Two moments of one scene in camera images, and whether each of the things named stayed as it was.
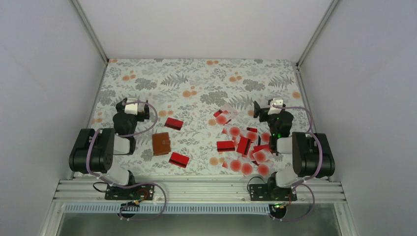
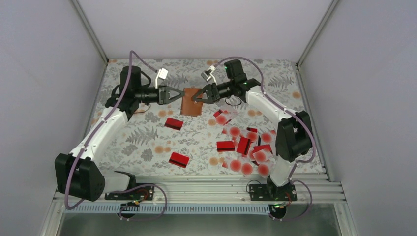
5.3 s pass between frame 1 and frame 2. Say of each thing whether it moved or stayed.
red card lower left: stayed
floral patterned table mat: stayed
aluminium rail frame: stayed
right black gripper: moved
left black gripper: moved
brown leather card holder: moved
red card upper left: stayed
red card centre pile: stayed
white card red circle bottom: stayed
